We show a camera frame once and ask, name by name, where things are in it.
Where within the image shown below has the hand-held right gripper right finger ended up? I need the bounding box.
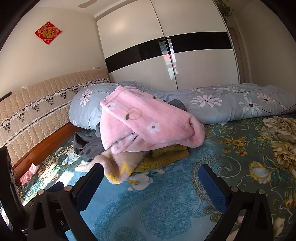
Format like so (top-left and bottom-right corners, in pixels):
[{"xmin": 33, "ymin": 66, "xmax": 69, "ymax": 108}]
[{"xmin": 198, "ymin": 163, "xmax": 274, "ymax": 241}]

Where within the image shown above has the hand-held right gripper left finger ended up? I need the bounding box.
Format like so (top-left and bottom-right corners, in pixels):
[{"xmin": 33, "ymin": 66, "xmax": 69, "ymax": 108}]
[{"xmin": 27, "ymin": 163, "xmax": 104, "ymax": 241}]

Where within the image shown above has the pink floral fleece garment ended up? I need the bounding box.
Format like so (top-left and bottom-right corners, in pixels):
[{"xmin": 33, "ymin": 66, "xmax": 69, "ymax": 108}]
[{"xmin": 99, "ymin": 86, "xmax": 206, "ymax": 154}]

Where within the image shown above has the small pink cloth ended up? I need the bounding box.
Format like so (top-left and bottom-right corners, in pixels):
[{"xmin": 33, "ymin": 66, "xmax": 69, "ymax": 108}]
[{"xmin": 20, "ymin": 163, "xmax": 40, "ymax": 184}]

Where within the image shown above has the beige fuzzy sweater yellow pattern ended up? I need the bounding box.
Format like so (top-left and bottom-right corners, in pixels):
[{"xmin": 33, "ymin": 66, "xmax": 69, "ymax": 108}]
[{"xmin": 75, "ymin": 149, "xmax": 153, "ymax": 184}]

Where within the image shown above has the teal floral bed sheet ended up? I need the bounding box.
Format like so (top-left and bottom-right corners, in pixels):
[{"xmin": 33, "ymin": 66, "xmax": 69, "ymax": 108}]
[{"xmin": 14, "ymin": 111, "xmax": 296, "ymax": 241}]

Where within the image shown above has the yellow knitted sweater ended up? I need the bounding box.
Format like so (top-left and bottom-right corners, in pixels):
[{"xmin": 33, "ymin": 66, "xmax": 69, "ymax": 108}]
[{"xmin": 131, "ymin": 144, "xmax": 190, "ymax": 173}]

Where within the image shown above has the beige quilted headboard cover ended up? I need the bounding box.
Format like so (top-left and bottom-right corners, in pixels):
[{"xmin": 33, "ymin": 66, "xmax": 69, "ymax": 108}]
[{"xmin": 0, "ymin": 71, "xmax": 111, "ymax": 153}]

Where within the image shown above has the grey-blue floral pillow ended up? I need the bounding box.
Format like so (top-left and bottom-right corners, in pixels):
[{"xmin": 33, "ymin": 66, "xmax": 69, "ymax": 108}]
[{"xmin": 69, "ymin": 81, "xmax": 296, "ymax": 130}]

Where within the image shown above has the white wardrobe with black stripe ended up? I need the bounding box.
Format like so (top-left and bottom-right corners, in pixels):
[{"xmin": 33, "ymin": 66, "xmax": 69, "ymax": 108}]
[{"xmin": 96, "ymin": 0, "xmax": 241, "ymax": 91}]

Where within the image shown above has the wooden bed frame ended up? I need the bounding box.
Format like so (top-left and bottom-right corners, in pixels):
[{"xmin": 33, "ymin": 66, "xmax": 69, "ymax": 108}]
[{"xmin": 13, "ymin": 122, "xmax": 77, "ymax": 183}]

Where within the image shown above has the red diamond wall decoration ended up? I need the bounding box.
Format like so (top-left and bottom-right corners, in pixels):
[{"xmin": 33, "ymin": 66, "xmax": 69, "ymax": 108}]
[{"xmin": 35, "ymin": 21, "xmax": 62, "ymax": 45}]

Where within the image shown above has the green leafy wall plant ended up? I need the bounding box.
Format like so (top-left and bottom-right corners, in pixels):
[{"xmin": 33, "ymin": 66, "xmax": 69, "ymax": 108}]
[{"xmin": 214, "ymin": 0, "xmax": 234, "ymax": 18}]

